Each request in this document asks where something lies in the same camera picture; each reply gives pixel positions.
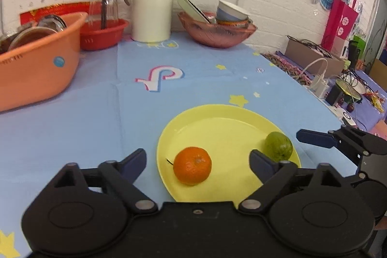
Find green guava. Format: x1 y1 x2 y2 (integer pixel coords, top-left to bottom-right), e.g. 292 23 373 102
263 132 293 162

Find white power strip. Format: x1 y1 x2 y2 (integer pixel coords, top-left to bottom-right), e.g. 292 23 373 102
306 87 357 128

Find yellow plastic plate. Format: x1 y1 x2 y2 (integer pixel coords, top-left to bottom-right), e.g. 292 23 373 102
156 103 302 203

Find tangerine with stem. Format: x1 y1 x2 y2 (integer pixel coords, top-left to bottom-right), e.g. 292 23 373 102
167 147 213 186

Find blue patterned tablecloth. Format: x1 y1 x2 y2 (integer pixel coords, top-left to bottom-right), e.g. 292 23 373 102
1 33 341 257

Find cardboard box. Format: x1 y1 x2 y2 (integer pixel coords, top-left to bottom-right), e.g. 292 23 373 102
285 37 344 78

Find pink gift bag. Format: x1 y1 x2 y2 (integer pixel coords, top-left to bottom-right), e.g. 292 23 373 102
321 0 358 51

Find orange plastic basin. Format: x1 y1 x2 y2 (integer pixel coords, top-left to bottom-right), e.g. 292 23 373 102
0 12 87 111

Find red plastic basket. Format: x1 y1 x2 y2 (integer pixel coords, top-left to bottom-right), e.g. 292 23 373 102
80 19 129 51

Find pink glass bowl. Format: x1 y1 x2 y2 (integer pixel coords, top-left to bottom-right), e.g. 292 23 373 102
178 12 256 48

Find stacked blue white bowls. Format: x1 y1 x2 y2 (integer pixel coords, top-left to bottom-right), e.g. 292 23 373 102
216 0 250 28

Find white thermos jug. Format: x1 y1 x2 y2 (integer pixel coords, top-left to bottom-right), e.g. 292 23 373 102
121 0 174 43

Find metal dishes in basin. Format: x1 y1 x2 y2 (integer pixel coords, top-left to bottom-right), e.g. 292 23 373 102
1 14 67 54

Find glass pitcher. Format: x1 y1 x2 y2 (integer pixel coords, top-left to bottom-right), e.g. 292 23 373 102
88 0 119 31

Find white square plate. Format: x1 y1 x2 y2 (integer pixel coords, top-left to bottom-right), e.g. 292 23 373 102
177 0 211 23

